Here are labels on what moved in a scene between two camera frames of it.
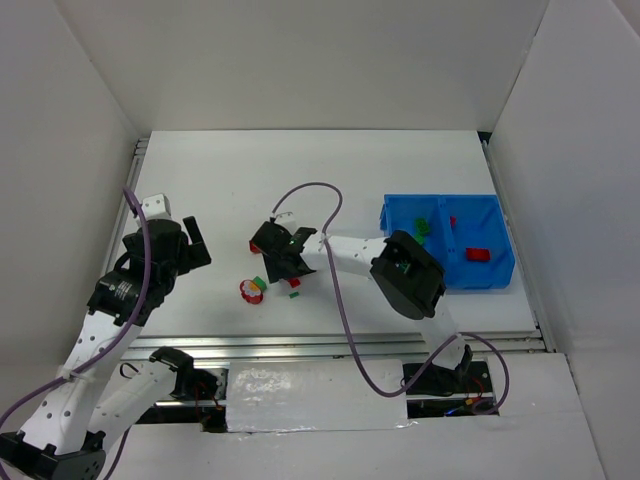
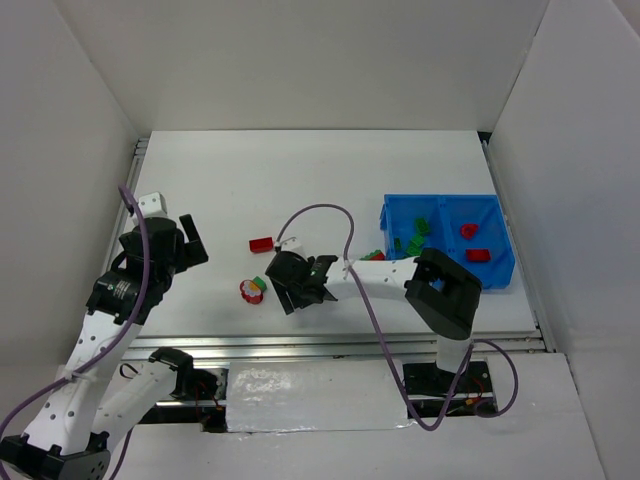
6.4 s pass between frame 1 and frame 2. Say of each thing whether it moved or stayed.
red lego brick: stayed
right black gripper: moved
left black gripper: stayed
